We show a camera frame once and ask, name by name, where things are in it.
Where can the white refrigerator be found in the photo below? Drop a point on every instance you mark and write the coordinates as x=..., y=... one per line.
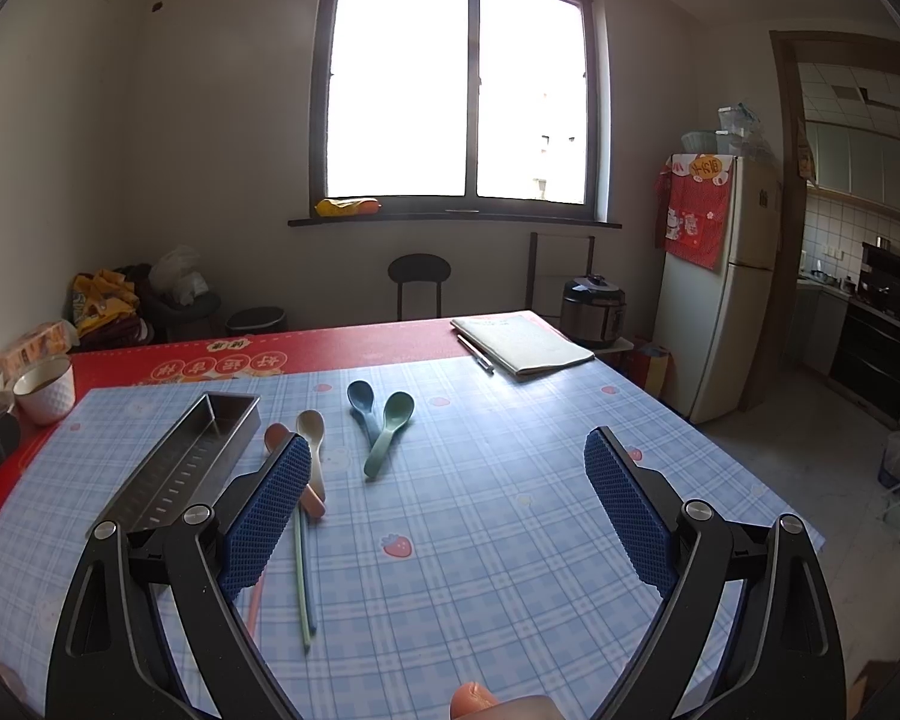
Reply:
x=710, y=321

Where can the rice cooker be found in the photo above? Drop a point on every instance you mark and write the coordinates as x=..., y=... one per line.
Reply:
x=592, y=311

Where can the window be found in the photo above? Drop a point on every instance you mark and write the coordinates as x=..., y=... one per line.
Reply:
x=460, y=109

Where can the right hand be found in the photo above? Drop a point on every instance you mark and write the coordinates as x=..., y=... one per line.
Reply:
x=473, y=701

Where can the tissue box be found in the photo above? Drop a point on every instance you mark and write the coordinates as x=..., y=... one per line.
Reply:
x=42, y=342

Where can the pen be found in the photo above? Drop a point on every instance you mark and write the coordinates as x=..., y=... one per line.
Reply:
x=480, y=358

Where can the folding chair frame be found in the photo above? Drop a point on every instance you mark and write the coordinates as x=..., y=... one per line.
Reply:
x=554, y=259

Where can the green spoon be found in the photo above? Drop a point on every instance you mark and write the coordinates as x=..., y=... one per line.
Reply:
x=397, y=412

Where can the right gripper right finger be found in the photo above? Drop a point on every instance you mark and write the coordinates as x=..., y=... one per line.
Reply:
x=783, y=656

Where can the pink chopstick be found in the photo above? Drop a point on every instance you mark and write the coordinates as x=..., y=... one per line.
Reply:
x=253, y=610

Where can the blue plaid placemat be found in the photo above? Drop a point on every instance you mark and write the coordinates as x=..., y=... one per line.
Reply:
x=480, y=552

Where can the beige spoon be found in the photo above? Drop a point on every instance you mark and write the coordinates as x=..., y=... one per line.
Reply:
x=310, y=425

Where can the green chopstick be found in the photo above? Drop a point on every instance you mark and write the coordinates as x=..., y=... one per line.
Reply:
x=308, y=626

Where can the steel utensil tray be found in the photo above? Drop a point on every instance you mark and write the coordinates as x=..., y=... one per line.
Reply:
x=188, y=466

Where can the red table mat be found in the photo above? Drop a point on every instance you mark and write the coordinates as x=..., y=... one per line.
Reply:
x=53, y=488

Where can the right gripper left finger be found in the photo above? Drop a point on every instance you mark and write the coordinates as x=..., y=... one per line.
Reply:
x=111, y=657

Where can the black trash bin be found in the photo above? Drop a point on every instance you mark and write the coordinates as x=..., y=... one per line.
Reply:
x=260, y=320

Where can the yellow item on sill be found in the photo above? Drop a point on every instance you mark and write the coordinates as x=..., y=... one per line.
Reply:
x=346, y=208

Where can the white notebook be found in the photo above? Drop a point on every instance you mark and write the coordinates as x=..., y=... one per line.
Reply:
x=521, y=342

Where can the yellow clothes pile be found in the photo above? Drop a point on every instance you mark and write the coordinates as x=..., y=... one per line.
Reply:
x=104, y=309

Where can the blue spoon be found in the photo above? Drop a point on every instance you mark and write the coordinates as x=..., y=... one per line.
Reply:
x=360, y=395

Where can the red cloth on fridge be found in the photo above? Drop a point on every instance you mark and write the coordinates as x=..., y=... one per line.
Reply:
x=692, y=204

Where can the white plastic bag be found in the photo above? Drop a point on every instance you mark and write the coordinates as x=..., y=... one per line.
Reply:
x=177, y=277

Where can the black stool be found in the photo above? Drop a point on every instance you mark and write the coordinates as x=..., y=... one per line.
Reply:
x=419, y=268

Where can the white ceramic bowl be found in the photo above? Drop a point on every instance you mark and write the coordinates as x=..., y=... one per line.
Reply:
x=46, y=392

